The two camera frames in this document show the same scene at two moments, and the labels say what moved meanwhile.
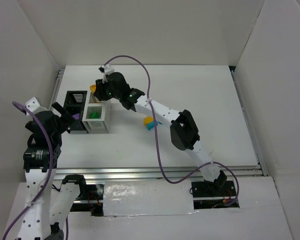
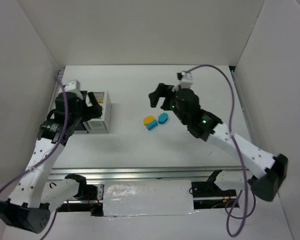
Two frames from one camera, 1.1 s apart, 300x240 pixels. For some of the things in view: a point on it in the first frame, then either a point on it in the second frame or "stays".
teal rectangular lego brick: [151, 125] stays
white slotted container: [103, 107] stays
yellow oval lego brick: [147, 120] stays
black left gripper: [61, 114] → [90, 107]
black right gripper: [99, 88] → [165, 93]
